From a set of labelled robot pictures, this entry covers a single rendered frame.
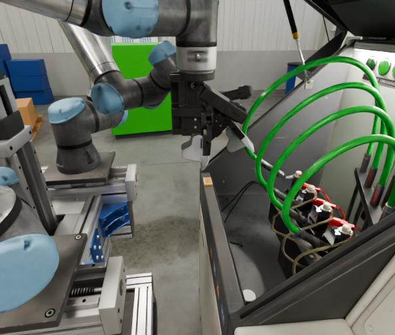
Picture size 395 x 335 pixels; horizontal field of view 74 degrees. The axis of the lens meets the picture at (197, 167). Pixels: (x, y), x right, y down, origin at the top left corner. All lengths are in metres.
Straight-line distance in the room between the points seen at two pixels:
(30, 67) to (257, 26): 5.28
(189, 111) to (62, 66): 7.05
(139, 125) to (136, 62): 0.88
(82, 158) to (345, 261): 0.81
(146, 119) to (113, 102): 3.40
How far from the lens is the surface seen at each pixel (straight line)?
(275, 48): 7.76
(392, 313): 0.58
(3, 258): 0.39
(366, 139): 0.54
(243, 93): 0.69
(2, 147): 0.73
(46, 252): 0.41
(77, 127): 0.95
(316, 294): 0.57
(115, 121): 1.02
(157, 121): 4.09
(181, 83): 0.51
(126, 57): 3.89
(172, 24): 0.45
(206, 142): 0.53
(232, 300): 0.65
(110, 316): 0.63
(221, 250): 0.74
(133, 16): 0.41
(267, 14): 7.62
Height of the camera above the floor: 1.48
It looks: 28 degrees down
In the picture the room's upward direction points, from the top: straight up
